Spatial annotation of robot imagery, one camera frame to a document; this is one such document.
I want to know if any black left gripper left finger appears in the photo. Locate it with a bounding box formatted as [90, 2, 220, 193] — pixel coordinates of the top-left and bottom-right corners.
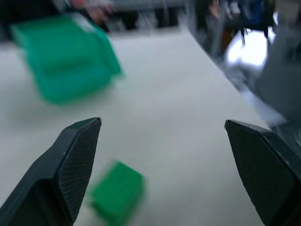
[0, 117, 103, 226]

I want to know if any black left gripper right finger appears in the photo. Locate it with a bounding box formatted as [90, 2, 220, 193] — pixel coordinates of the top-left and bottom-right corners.
[224, 119, 301, 226]

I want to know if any green block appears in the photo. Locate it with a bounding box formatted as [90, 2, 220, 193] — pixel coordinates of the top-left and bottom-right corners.
[90, 160, 145, 226]

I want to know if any teal plastic bin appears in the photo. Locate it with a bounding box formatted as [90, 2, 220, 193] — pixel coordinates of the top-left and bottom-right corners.
[10, 14, 124, 105]

